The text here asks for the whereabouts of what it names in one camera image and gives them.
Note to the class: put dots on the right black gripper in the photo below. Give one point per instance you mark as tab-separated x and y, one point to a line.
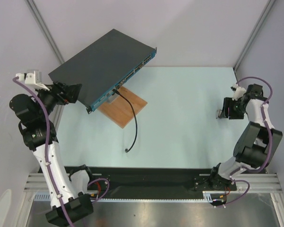
230	108

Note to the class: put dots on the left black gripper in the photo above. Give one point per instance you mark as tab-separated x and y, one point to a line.
70	92

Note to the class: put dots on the silver transceiver module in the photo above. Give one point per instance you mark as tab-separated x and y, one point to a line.
219	112

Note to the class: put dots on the dark grey network switch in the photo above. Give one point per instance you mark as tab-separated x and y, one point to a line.
103	67

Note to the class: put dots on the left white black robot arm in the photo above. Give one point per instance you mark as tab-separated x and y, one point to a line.
69	199

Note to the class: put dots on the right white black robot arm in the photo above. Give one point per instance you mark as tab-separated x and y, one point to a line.
257	144

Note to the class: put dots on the wooden board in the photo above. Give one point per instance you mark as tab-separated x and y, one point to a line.
119	111

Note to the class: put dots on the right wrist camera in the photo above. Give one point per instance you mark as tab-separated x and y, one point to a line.
238	92

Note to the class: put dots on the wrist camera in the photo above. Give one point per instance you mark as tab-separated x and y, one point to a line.
238	92
32	79

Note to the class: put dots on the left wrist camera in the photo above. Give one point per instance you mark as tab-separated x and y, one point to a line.
32	79

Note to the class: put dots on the white slotted cable duct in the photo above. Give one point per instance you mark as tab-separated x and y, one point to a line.
44	196

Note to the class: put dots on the aluminium rail frame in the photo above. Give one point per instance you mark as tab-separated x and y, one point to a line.
260	184

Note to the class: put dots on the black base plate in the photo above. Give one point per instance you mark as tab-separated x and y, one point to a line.
154	183

